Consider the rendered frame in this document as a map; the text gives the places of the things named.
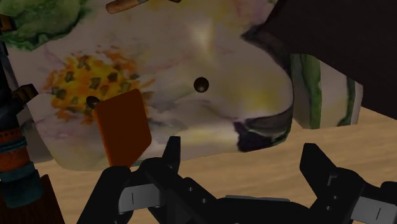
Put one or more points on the orange flat spatula blade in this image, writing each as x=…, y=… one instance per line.
x=122, y=130

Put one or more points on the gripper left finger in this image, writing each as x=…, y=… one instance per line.
x=173, y=189

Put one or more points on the floral chest of drawers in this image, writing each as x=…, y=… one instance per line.
x=217, y=56

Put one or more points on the orange teal striped vase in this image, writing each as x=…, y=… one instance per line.
x=15, y=155

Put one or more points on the dark brown textured block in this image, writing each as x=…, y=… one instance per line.
x=34, y=208

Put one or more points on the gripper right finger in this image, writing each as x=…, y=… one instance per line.
x=338, y=192

